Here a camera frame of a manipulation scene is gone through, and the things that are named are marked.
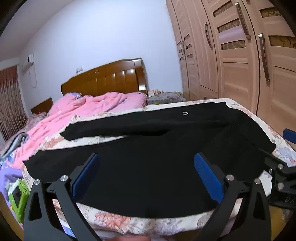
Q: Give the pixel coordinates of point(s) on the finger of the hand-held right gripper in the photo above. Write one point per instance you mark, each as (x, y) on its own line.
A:
(290, 135)
(277, 162)

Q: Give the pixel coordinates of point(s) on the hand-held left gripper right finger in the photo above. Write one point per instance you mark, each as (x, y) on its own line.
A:
(208, 176)

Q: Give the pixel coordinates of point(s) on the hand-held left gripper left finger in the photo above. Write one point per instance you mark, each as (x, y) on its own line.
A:
(85, 176)

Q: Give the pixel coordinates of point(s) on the black pants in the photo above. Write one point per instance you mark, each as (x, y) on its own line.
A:
(143, 171)

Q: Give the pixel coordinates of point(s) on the floral bed sheet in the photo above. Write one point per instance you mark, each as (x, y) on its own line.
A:
(161, 226)

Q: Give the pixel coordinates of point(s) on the green toy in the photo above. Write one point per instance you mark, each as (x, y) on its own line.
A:
(19, 199)

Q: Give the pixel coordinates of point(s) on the pink quilt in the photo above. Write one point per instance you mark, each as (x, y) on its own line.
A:
(92, 104)

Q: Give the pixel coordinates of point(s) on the purple bed sheet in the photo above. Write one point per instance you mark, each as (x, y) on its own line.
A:
(9, 171)

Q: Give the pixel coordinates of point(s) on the wooden wardrobe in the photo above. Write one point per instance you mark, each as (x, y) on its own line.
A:
(235, 81)

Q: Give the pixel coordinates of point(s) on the grey clothing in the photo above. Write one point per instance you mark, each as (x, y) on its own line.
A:
(16, 142)

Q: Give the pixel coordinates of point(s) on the wooden nightstand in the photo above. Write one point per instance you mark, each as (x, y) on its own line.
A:
(42, 106)

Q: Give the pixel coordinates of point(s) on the floral covered bedside table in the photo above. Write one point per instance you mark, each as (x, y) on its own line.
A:
(165, 97)

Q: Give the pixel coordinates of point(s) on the wooden headboard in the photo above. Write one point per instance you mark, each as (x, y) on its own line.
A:
(104, 78)

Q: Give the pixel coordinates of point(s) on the red patterned curtain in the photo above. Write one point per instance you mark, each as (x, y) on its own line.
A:
(10, 99)

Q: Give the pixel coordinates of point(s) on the white air conditioner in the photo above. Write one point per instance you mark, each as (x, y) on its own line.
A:
(28, 62)

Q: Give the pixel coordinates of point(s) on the white wall socket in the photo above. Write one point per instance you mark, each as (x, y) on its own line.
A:
(79, 69)

